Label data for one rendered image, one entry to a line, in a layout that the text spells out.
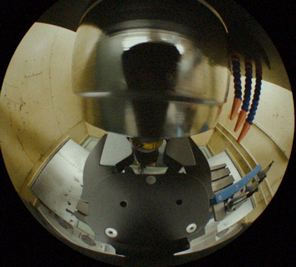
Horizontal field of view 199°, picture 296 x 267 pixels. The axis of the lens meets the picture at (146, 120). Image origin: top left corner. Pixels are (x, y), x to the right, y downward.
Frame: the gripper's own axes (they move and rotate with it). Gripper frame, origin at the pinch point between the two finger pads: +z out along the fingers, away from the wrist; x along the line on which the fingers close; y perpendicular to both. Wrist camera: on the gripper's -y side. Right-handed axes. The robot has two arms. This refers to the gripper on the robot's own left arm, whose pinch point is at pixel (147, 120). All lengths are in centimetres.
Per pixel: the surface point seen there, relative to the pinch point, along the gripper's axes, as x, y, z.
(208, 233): 49, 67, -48
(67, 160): -82, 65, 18
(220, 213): 22.0, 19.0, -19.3
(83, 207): -35, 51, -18
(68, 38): -95, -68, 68
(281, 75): 23.4, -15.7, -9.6
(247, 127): 16.0, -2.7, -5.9
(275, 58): 17.3, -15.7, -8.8
